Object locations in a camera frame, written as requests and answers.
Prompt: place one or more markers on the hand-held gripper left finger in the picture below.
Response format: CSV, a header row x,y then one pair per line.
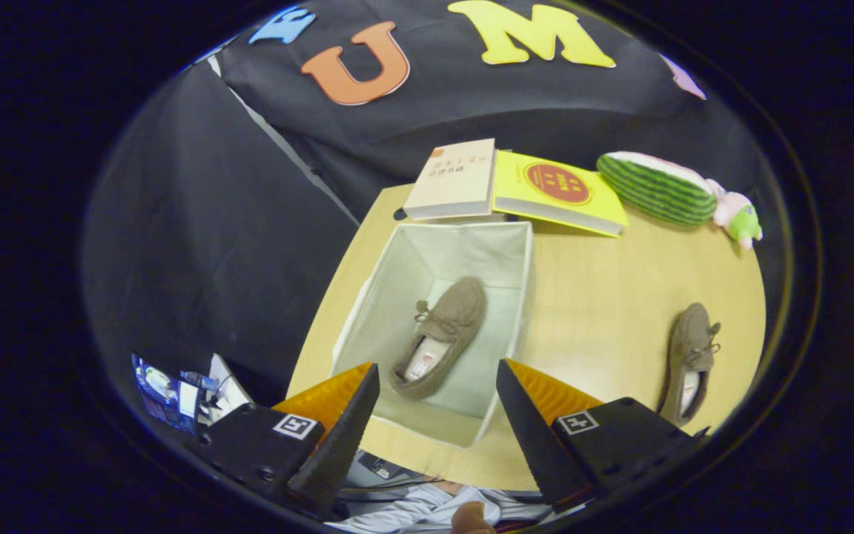
x,y
334,445

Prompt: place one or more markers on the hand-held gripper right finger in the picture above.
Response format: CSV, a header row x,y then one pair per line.
x,y
534,437

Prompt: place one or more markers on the brown suede shoe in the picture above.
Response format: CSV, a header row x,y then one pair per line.
x,y
690,334
449,319

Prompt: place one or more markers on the grey-green fabric storage box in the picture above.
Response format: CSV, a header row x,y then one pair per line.
x,y
486,259

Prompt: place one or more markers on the person's grey shirt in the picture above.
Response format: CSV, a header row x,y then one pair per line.
x,y
412,512

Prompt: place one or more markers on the white paper packet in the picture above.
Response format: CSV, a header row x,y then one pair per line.
x,y
228,393

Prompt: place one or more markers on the blue printed packet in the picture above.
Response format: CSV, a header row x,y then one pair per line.
x,y
164,393

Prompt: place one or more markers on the yellow book with red circle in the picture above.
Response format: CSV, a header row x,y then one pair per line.
x,y
568,193

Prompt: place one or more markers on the beige book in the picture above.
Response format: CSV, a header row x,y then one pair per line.
x,y
457,178

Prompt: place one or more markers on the watermelon slice plush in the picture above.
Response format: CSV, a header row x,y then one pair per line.
x,y
657,191

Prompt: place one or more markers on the green and pink plush toy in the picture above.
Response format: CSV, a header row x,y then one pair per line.
x,y
738,215

